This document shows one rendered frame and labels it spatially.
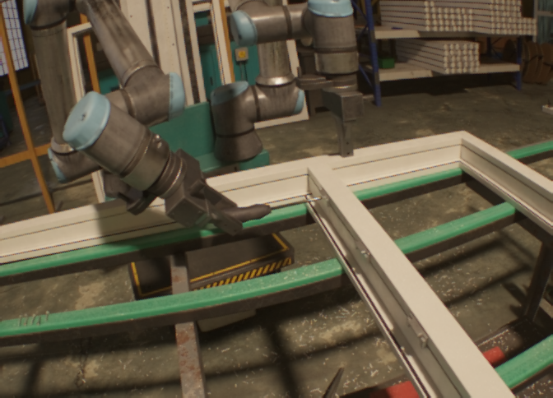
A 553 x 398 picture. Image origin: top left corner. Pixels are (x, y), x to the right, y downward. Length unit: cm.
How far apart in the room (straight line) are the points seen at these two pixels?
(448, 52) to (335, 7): 407
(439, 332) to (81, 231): 75
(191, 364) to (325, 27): 65
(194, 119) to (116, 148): 106
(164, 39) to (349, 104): 100
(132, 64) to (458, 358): 73
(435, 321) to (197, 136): 133
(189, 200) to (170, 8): 114
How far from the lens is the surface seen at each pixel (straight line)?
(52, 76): 125
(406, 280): 54
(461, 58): 503
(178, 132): 162
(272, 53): 147
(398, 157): 95
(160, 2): 165
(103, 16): 99
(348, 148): 90
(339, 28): 81
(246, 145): 154
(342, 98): 80
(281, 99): 152
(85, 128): 58
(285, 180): 87
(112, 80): 445
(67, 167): 142
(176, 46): 166
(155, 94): 73
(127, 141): 59
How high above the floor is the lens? 128
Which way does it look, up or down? 26 degrees down
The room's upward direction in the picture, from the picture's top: 8 degrees counter-clockwise
